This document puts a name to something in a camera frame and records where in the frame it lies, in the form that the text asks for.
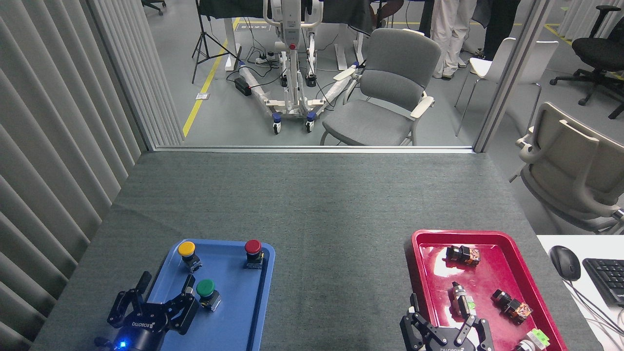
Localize grey padded chair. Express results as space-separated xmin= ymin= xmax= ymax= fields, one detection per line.
xmin=319 ymin=28 xmax=442 ymax=146

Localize beige office chair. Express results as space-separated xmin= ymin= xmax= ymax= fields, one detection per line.
xmin=509 ymin=101 xmax=624 ymax=235

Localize black tripod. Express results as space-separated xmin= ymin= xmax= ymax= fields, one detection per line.
xmin=192 ymin=0 xmax=242 ymax=84

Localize silver post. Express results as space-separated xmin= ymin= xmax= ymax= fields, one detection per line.
xmin=473 ymin=0 xmax=554 ymax=153

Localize red push button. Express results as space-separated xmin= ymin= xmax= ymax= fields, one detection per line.
xmin=244 ymin=239 xmax=264 ymax=270

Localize black keyboard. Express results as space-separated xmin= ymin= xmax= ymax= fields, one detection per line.
xmin=583 ymin=258 xmax=624 ymax=308

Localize silver switch with green block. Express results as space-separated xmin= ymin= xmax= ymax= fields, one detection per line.
xmin=448 ymin=282 xmax=476 ymax=320

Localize black computer mouse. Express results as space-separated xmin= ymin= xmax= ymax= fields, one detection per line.
xmin=549 ymin=245 xmax=582 ymax=282

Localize desk with black cloth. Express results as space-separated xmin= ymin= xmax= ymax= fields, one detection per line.
xmin=197 ymin=0 xmax=378 ymax=72

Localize blue plastic tray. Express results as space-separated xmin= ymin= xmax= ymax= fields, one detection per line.
xmin=126 ymin=238 xmax=276 ymax=351

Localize red plastic tray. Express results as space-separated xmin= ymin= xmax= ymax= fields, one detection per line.
xmin=405 ymin=230 xmax=568 ymax=351

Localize white plastic chair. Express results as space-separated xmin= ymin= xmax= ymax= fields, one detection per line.
xmin=454 ymin=38 xmax=560 ymax=137

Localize white stand on wheels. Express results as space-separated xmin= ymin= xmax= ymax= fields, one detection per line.
xmin=238 ymin=0 xmax=366 ymax=135

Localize person in pale trousers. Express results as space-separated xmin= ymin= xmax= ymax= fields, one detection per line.
xmin=430 ymin=0 xmax=476 ymax=79

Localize white green switch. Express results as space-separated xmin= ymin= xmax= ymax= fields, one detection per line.
xmin=514 ymin=329 xmax=550 ymax=351

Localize black office chair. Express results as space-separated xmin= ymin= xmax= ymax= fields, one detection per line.
xmin=550 ymin=5 xmax=624 ymax=120

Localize person in dark trousers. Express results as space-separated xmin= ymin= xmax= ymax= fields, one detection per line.
xmin=480 ymin=0 xmax=521 ymax=61

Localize silver table rail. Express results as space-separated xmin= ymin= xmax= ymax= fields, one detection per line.
xmin=154 ymin=145 xmax=476 ymax=155

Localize yellow push button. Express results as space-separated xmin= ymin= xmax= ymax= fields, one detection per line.
xmin=177 ymin=241 xmax=202 ymax=273

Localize black orange switch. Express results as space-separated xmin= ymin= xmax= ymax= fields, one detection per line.
xmin=490 ymin=289 xmax=533 ymax=325
xmin=446 ymin=245 xmax=481 ymax=267

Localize green push button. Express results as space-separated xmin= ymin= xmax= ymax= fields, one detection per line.
xmin=196 ymin=279 xmax=221 ymax=312

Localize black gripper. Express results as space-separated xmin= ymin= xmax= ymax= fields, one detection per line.
xmin=95 ymin=272 xmax=199 ymax=351
xmin=400 ymin=292 xmax=495 ymax=351

